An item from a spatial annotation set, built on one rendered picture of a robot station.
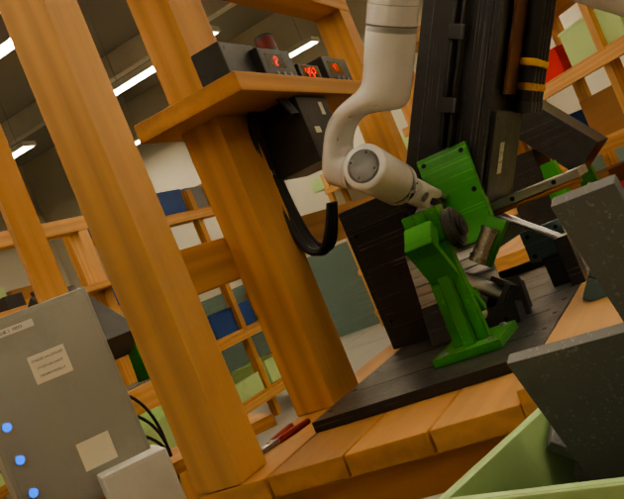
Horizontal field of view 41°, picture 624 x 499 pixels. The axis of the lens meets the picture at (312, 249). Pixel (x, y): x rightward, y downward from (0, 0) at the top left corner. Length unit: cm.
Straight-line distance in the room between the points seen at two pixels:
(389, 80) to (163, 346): 59
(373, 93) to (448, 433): 61
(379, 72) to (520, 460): 89
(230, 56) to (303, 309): 52
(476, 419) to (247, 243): 69
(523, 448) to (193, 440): 75
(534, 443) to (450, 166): 111
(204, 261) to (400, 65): 52
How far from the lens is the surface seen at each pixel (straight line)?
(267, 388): 776
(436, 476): 133
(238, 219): 170
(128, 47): 1110
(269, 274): 169
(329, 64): 212
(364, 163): 150
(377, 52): 148
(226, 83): 159
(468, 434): 121
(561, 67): 560
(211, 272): 164
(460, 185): 179
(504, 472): 72
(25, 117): 1231
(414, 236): 149
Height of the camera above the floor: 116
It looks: 1 degrees up
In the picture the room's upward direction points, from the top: 22 degrees counter-clockwise
